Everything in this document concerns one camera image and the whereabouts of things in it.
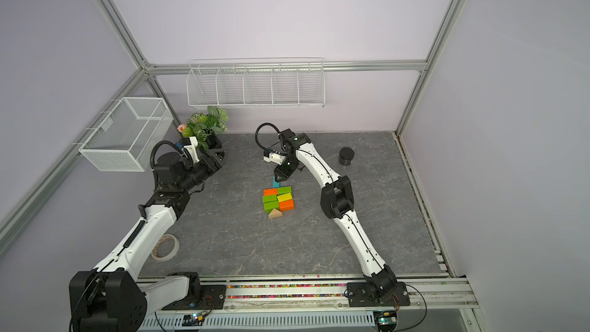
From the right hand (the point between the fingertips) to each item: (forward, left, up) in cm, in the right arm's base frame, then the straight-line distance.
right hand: (281, 174), depth 100 cm
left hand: (-7, +16, +23) cm, 29 cm away
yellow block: (-10, -2, -2) cm, 10 cm away
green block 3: (-15, +4, -1) cm, 15 cm away
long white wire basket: (+30, +10, +26) cm, 41 cm away
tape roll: (-30, +38, -4) cm, 48 cm away
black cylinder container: (+10, -30, 0) cm, 32 cm away
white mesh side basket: (0, +54, +23) cm, 59 cm away
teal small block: (-3, +2, -3) cm, 5 cm away
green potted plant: (+10, +29, +19) cm, 36 cm away
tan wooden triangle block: (-17, +2, -2) cm, 18 cm away
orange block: (-7, +4, -2) cm, 9 cm away
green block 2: (-11, +3, -1) cm, 11 cm away
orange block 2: (-14, -3, -2) cm, 14 cm away
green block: (-7, -1, -1) cm, 8 cm away
